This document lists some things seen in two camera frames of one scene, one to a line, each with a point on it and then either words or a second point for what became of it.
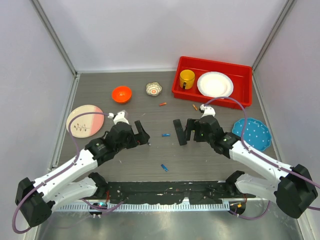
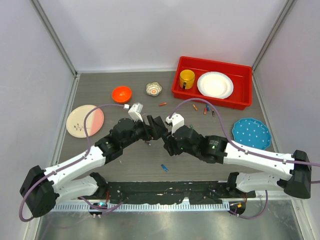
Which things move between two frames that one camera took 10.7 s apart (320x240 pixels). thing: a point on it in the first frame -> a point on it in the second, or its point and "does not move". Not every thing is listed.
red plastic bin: [196, 81] does not move
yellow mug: [187, 77] does not move
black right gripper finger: [188, 133] -> [169, 147]
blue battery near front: [166, 169] does not move
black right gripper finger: [191, 124] -> [167, 137]
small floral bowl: [153, 89] does not move
